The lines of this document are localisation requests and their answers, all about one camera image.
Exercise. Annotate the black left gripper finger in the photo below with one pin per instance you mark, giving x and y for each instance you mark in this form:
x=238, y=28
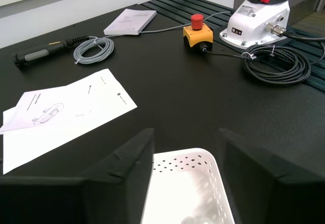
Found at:
x=279, y=196
x=76, y=201

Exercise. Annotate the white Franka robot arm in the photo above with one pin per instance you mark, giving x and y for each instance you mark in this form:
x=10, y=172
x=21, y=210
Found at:
x=256, y=18

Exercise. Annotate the white perforated plastic basket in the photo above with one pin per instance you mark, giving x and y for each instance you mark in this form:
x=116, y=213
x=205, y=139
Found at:
x=188, y=196

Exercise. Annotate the leaflet with robot drawing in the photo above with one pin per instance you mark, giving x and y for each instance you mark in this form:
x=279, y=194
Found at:
x=43, y=109

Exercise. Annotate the white printed paper sheet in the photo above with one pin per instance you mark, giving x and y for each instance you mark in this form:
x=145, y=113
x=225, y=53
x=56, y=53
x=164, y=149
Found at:
x=106, y=99

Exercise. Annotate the yellow emergency stop red button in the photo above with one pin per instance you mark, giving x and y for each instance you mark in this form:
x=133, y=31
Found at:
x=198, y=34

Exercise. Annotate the thick white manual book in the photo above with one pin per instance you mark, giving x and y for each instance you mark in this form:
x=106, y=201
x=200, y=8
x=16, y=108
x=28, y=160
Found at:
x=129, y=22

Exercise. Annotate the black slatted platform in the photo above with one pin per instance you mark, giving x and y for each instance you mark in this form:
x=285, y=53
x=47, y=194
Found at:
x=177, y=5

